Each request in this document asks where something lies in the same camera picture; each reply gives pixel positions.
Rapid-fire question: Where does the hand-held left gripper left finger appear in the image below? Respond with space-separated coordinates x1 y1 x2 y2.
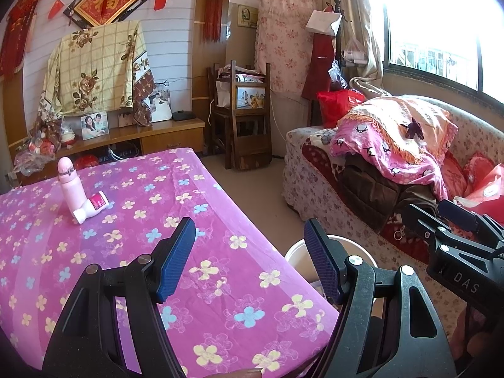
41 216 197 378

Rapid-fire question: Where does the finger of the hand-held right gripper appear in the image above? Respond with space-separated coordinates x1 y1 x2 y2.
402 203 453 245
438 199 504 241

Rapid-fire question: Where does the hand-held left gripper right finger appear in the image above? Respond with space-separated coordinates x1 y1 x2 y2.
304 218 457 378

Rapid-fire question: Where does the white bucket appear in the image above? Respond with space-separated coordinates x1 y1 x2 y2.
284 234 379 308

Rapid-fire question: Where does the person's right hand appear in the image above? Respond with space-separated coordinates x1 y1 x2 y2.
451 311 501 361

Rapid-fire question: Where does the person's left hand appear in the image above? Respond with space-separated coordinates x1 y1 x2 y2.
220 367 264 378

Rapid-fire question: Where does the red cushion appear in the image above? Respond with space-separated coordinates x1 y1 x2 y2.
441 152 504 221

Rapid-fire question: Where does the pink floral tablecloth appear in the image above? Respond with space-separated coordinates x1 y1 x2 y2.
0 146 340 378

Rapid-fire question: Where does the floral sofa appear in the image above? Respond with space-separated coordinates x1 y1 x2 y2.
283 94 504 324

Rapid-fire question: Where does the purple hair clip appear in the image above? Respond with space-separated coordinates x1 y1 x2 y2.
399 117 425 140

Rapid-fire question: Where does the white bottle with magenta label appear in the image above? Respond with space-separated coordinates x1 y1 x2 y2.
72 191 111 225

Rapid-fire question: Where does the peach fringed cloth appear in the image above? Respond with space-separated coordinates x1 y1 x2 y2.
341 96 459 164

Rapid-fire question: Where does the pink penguin blanket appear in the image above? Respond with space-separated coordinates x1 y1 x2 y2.
330 116 450 201

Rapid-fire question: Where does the wooden cabinet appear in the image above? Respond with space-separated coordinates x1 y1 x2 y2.
8 117 206 184

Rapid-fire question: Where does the pink insulated bottle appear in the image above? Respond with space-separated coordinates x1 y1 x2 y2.
58 157 88 219

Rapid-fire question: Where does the dark wooden chair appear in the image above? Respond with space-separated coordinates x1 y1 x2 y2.
207 60 273 171

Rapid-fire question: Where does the red shopping bag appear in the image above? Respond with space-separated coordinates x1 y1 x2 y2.
317 89 367 129

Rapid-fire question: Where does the large wedding photo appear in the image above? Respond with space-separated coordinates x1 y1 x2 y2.
149 89 173 123

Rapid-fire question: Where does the framed couple photo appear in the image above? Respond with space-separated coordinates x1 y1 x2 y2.
81 112 110 140

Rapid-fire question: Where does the pile of clear plastic bags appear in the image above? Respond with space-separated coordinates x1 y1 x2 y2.
14 120 77 176

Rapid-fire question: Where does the clear plastic bag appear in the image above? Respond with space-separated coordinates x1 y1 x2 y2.
342 37 369 67

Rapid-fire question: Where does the window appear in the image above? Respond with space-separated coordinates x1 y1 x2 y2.
366 0 504 105

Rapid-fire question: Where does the dark red garment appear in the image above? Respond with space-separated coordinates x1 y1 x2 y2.
302 33 337 101

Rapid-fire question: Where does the air conditioner with floral cover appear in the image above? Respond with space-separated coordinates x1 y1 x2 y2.
255 0 319 160

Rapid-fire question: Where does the yellow plaid floral cloth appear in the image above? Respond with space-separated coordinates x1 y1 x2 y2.
37 20 157 127

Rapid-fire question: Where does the white paper bag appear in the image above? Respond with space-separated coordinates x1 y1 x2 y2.
305 8 342 36

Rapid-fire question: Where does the beige curtain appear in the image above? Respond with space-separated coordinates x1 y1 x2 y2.
321 0 390 99

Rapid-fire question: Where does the red knot with tassels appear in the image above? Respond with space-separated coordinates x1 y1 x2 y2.
189 0 245 42

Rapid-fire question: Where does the long red knot ornament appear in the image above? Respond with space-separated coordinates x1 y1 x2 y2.
0 0 48 83

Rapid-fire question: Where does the small framed wall picture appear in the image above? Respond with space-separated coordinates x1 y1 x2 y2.
237 4 259 29

